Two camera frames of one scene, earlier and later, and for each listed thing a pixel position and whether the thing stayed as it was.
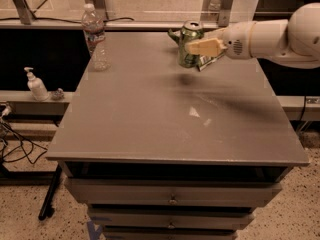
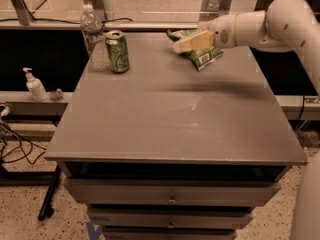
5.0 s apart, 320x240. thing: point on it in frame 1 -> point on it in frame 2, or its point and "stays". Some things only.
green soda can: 192,30 -> 117,50
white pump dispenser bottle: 36,85 stays
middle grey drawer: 171,221 stays
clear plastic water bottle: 95,39 stays
